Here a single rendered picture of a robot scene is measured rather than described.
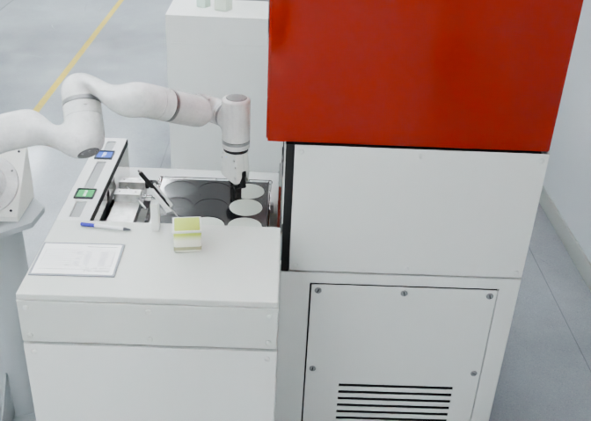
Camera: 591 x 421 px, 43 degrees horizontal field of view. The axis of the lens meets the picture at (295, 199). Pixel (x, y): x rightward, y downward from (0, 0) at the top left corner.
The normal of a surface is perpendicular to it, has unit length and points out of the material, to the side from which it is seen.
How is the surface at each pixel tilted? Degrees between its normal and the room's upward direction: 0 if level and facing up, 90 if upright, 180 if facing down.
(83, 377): 90
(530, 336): 0
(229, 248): 0
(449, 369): 90
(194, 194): 0
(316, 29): 90
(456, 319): 90
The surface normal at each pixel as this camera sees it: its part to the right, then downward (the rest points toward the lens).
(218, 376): 0.00, 0.49
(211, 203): 0.04, -0.87
